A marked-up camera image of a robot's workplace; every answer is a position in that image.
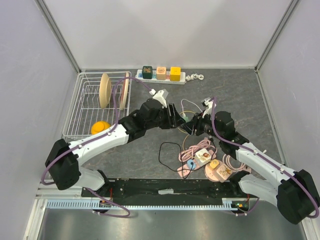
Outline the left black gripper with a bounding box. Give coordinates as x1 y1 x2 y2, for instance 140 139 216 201
146 103 186 130

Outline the white wire dish rack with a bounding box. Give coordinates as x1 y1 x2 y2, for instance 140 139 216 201
62 71 131 142

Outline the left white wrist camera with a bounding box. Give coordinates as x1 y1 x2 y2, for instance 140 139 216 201
149 89 169 108

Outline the orange bowl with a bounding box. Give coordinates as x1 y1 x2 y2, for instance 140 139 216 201
90 121 111 135

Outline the grey slotted cable duct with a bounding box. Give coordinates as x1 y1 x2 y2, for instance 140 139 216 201
46 198 249 211

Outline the white cube socket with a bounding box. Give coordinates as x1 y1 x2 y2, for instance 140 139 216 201
194 148 212 165

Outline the beige plate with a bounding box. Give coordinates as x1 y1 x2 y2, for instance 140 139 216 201
99 72 112 109

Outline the pink rimmed plate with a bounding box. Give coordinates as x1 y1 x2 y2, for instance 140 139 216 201
119 78 130 111

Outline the beige wooden cube socket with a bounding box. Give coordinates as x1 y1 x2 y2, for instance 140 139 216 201
156 66 167 80

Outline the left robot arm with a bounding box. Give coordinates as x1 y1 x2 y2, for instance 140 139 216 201
45 98 186 197

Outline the pink long power strip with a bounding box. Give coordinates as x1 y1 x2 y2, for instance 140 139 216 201
177 148 216 178

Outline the small green charger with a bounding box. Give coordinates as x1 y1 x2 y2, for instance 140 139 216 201
181 113 189 121

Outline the dark green cube socket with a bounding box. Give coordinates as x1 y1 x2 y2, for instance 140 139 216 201
141 65 153 79

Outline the small yellow charger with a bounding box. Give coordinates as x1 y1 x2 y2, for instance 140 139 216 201
209 159 220 170

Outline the blue charger adapter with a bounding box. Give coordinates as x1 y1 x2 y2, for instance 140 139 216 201
186 159 198 171

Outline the pink round power socket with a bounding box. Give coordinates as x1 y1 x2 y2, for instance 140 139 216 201
204 161 223 182

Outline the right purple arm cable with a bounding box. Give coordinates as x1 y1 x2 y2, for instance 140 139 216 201
211 96 320 218

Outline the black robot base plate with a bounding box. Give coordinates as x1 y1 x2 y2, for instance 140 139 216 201
97 178 256 205

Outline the yellow cube socket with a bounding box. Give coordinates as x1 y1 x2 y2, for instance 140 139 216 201
169 66 181 82

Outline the white coiled strip cord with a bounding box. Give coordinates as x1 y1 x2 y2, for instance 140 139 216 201
185 73 205 82

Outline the white multicolour power strip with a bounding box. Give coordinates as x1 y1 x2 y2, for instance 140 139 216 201
134 69 187 86

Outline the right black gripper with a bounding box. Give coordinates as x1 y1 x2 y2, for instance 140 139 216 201
180 109 223 141

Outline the yellow charging cable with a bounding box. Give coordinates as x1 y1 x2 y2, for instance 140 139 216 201
178 109 198 153

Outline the pink cube socket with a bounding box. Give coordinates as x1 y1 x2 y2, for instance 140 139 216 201
216 163 233 183

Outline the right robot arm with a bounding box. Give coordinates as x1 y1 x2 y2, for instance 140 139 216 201
181 111 320 225

